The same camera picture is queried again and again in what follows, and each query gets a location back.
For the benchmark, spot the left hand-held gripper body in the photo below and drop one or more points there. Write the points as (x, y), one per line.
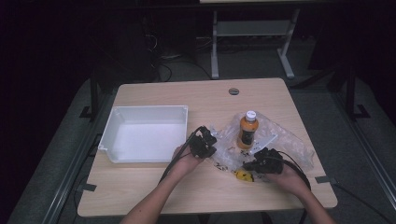
(202, 146)

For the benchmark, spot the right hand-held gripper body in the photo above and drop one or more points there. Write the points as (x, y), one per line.
(267, 163)

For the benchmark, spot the clear plastic bag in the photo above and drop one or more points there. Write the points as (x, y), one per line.
(280, 143)

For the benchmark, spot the orange drink bottle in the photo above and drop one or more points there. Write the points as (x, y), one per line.
(248, 130)

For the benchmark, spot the person's left hand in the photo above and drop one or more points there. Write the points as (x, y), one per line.
(186, 160)

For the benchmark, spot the person's right hand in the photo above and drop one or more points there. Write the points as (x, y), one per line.
(288, 180)

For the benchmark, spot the grey table grommet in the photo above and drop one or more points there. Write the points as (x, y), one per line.
(233, 91)

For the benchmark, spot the white plastic bin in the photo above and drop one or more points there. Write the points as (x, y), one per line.
(146, 133)

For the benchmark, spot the grey tape strip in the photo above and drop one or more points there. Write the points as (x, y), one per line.
(325, 179)
(88, 187)

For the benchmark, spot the black metal stand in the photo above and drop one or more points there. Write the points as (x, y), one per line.
(351, 96)
(93, 96)

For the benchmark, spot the aluminium floor rail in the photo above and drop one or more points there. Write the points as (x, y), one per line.
(77, 161)
(370, 155)

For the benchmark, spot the white metal table frame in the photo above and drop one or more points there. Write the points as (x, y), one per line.
(249, 28)

